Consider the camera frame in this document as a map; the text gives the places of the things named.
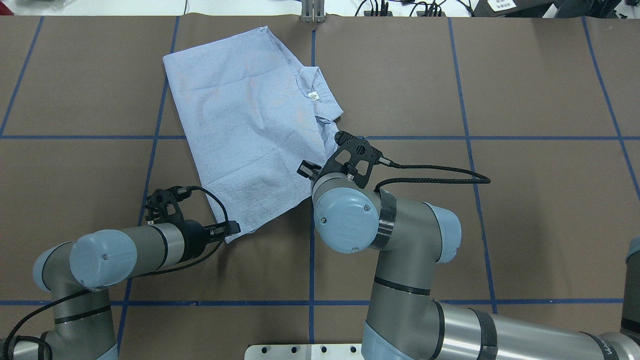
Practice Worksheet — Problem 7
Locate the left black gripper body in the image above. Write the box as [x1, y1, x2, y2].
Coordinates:
[180, 221, 210, 262]

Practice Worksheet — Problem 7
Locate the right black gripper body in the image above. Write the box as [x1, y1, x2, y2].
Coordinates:
[311, 165, 332, 187]

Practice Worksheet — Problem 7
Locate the light blue striped shirt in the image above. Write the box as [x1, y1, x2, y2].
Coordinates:
[162, 26, 343, 242]

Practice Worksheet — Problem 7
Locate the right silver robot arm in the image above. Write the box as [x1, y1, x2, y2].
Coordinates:
[298, 161, 639, 360]

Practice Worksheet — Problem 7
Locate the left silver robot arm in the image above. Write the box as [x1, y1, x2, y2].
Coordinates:
[1, 220, 240, 360]

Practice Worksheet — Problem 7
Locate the black labelled box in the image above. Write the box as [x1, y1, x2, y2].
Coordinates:
[471, 0, 554, 18]

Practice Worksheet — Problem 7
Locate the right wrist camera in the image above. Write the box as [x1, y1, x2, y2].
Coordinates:
[322, 131, 391, 189]

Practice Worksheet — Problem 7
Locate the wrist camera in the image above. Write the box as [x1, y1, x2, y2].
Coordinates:
[144, 186, 193, 225]
[322, 131, 391, 189]

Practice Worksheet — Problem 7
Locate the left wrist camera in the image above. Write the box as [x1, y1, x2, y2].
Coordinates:
[144, 186, 193, 225]

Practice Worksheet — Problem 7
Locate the aluminium frame post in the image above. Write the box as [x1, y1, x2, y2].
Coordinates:
[300, 0, 326, 23]

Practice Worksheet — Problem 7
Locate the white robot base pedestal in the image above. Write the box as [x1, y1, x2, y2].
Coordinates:
[244, 342, 364, 360]

